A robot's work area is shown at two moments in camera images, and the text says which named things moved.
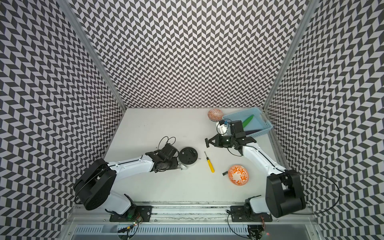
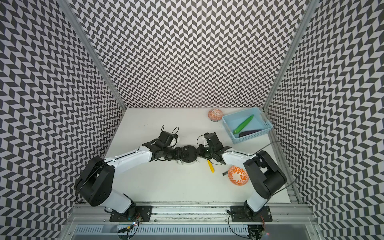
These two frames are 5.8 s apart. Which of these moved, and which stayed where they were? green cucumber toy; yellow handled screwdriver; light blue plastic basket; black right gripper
Moved: black right gripper
Stayed: green cucumber toy; light blue plastic basket; yellow handled screwdriver
